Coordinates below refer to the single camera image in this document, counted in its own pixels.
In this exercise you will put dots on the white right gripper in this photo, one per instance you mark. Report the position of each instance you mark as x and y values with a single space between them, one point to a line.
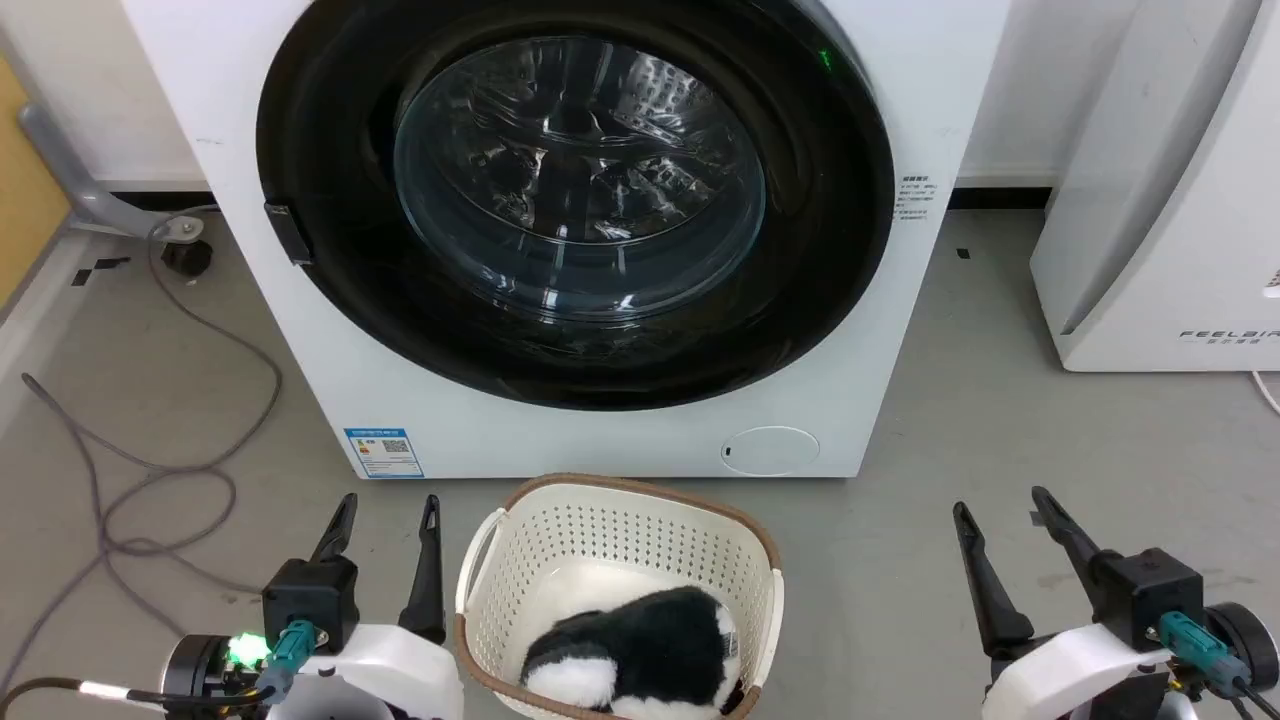
1060 670

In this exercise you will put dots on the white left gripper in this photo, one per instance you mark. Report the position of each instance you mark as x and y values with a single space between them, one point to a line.
390 670

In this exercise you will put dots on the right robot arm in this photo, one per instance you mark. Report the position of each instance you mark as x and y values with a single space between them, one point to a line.
1245 640

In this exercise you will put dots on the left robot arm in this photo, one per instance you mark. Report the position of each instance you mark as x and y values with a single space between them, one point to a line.
190 665

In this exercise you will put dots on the white front-load washing machine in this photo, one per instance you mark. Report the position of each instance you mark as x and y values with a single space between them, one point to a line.
600 445

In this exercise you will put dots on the round black glass washer door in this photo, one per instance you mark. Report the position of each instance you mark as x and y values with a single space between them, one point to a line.
330 150

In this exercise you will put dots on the blue energy label sticker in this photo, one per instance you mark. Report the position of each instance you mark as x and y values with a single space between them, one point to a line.
383 453

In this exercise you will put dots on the cream perforated laundry basket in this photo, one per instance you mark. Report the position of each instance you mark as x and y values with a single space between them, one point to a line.
600 530

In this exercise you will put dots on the round white filter cover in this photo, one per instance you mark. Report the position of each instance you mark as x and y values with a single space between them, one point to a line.
770 450

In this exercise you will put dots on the black and white plush toy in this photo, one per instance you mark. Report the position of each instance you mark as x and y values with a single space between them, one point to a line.
650 640

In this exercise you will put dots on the white air purifier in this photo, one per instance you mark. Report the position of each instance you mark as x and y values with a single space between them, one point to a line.
1180 250

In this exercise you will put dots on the black caster wheel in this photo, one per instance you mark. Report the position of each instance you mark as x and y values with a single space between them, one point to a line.
187 260

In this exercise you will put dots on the small printed text sticker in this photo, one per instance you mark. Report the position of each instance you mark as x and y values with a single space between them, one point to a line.
916 205

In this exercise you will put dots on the yellow wooden panel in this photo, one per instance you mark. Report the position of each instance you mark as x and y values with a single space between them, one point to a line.
25 190

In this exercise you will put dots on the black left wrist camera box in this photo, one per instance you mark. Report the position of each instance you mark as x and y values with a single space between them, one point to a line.
310 600

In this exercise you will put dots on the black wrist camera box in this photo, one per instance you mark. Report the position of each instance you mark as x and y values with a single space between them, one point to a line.
1145 595
310 600

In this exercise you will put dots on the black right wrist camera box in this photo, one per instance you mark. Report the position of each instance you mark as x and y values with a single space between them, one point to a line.
1145 595

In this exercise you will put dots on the grey metal frame leg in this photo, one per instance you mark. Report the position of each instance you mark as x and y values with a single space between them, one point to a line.
80 190

